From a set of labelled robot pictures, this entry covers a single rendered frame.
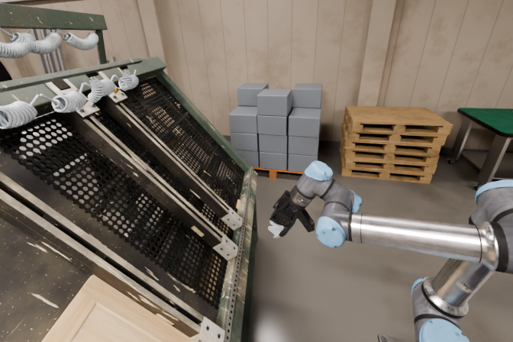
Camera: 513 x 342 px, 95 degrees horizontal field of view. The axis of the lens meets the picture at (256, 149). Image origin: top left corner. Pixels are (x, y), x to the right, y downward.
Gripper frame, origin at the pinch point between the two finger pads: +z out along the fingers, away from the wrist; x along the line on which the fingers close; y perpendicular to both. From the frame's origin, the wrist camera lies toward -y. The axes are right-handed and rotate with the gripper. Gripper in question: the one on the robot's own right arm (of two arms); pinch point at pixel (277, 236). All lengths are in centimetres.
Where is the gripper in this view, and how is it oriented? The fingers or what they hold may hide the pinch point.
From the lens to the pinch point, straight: 97.2
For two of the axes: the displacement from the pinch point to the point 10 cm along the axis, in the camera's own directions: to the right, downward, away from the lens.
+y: -8.8, -4.8, 0.0
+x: -2.4, 4.3, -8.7
